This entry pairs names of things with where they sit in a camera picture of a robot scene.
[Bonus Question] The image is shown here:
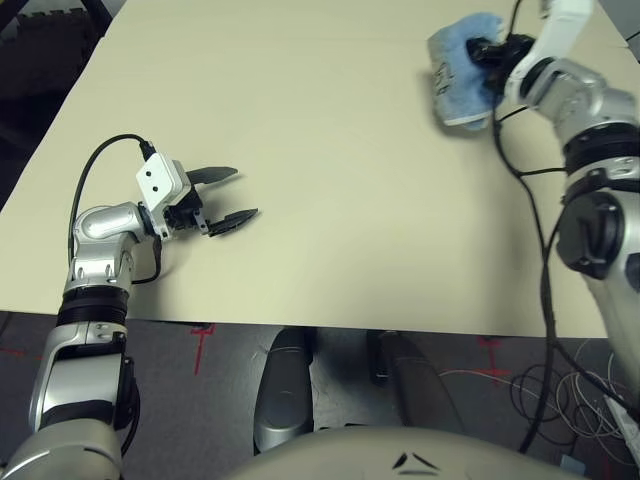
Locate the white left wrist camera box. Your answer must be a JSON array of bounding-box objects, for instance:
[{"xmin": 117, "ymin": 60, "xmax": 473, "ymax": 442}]
[{"xmin": 135, "ymin": 152, "xmax": 194, "ymax": 240}]

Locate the white power strip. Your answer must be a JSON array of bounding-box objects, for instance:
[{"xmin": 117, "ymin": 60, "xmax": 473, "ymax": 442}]
[{"xmin": 602, "ymin": 393, "xmax": 640, "ymax": 454}]

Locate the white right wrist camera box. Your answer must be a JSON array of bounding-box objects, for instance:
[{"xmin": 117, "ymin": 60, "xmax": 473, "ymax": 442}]
[{"xmin": 504, "ymin": 0, "xmax": 596, "ymax": 99}]

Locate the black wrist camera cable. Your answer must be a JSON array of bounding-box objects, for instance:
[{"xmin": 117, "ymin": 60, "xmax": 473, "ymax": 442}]
[
  {"xmin": 492, "ymin": 0, "xmax": 576, "ymax": 454},
  {"xmin": 67, "ymin": 133, "xmax": 162, "ymax": 287}
]

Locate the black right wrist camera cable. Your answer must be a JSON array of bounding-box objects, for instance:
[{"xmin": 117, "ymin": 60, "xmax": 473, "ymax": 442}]
[{"xmin": 492, "ymin": 0, "xmax": 576, "ymax": 454}]

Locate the grey robot leg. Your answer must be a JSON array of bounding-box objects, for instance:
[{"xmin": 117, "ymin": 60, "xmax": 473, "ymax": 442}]
[
  {"xmin": 253, "ymin": 327, "xmax": 317, "ymax": 454},
  {"xmin": 382, "ymin": 332, "xmax": 469, "ymax": 436}
]

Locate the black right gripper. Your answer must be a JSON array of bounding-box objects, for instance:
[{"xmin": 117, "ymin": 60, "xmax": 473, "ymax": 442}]
[{"xmin": 465, "ymin": 33, "xmax": 536, "ymax": 94}]

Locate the grey left robot leg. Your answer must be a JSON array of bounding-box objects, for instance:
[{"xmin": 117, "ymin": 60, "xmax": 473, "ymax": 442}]
[{"xmin": 253, "ymin": 327, "xmax": 317, "ymax": 454}]

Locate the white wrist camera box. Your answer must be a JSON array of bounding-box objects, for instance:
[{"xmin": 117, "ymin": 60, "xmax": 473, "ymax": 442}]
[
  {"xmin": 135, "ymin": 152, "xmax": 194, "ymax": 240},
  {"xmin": 504, "ymin": 0, "xmax": 596, "ymax": 99}
]

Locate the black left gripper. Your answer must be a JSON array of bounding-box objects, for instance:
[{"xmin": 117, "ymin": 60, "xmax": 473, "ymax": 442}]
[{"xmin": 166, "ymin": 165, "xmax": 261, "ymax": 239}]

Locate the white floor cable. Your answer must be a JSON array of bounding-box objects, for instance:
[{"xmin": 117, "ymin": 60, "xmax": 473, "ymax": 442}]
[{"xmin": 438, "ymin": 339, "xmax": 631, "ymax": 451}]

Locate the grey robot torso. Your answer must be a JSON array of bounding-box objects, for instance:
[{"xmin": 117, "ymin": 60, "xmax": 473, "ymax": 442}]
[{"xmin": 227, "ymin": 424, "xmax": 566, "ymax": 480}]

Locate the black left wrist camera cable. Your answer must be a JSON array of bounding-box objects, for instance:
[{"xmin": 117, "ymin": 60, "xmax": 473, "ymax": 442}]
[{"xmin": 67, "ymin": 133, "xmax": 162, "ymax": 287}]

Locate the black floor cable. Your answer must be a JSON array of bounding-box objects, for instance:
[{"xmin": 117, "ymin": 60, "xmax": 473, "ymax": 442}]
[{"xmin": 509, "ymin": 362, "xmax": 616, "ymax": 446}]

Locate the black table support post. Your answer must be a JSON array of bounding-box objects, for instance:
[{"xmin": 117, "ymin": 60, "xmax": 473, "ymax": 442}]
[{"xmin": 367, "ymin": 330, "xmax": 390, "ymax": 387}]

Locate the black foam floor mat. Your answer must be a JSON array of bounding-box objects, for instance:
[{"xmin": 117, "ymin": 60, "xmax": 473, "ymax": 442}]
[{"xmin": 17, "ymin": 7, "xmax": 90, "ymax": 32}]

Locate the blue terry rag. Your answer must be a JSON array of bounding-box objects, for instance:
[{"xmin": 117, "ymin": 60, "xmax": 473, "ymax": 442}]
[{"xmin": 425, "ymin": 12, "xmax": 506, "ymax": 132}]

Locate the grey right robot leg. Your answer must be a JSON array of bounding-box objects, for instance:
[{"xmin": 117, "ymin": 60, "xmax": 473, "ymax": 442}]
[{"xmin": 382, "ymin": 332, "xmax": 469, "ymax": 436}]

